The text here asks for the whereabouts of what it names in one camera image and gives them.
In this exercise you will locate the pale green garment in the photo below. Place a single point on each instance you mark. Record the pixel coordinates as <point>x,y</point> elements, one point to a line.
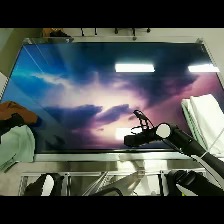
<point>18,146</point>

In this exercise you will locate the silver frame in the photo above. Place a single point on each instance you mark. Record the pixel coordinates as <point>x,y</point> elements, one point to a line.
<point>100,163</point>

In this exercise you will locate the white garment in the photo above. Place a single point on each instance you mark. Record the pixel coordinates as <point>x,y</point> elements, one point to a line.
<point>206,116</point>

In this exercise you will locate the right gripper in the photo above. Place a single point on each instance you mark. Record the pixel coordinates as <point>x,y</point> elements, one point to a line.
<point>141,138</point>

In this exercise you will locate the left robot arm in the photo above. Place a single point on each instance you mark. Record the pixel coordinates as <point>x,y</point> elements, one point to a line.
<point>12,122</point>

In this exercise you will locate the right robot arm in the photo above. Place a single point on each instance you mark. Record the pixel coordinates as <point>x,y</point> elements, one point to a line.
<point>186,141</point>

